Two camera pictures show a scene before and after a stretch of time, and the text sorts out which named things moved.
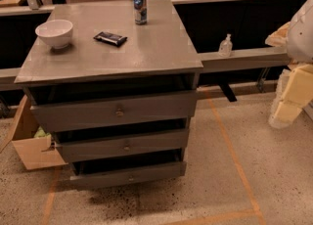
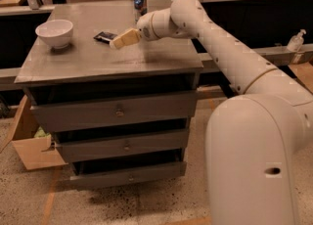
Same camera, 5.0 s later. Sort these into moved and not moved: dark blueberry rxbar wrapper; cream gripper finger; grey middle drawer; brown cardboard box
Moved: cream gripper finger
Not moved: grey middle drawer; brown cardboard box; dark blueberry rxbar wrapper
